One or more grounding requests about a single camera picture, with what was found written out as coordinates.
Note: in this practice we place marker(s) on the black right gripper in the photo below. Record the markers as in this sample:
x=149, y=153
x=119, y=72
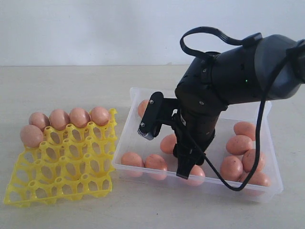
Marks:
x=195, y=133

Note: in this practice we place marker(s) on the brown egg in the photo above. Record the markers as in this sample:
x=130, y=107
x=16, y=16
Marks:
x=31, y=136
x=79, y=117
x=59, y=119
x=154, y=161
x=231, y=168
x=132, y=159
x=245, y=128
x=249, y=158
x=39, y=120
x=142, y=107
x=260, y=179
x=198, y=172
x=100, y=116
x=168, y=143
x=238, y=145

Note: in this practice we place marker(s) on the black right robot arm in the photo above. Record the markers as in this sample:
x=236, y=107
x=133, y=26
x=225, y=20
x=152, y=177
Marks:
x=262, y=69

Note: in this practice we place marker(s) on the clear plastic bin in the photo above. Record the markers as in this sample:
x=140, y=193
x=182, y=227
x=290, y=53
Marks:
x=130, y=140

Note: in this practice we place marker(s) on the yellow plastic egg tray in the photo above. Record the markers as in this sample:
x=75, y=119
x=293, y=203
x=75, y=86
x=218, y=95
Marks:
x=68, y=164

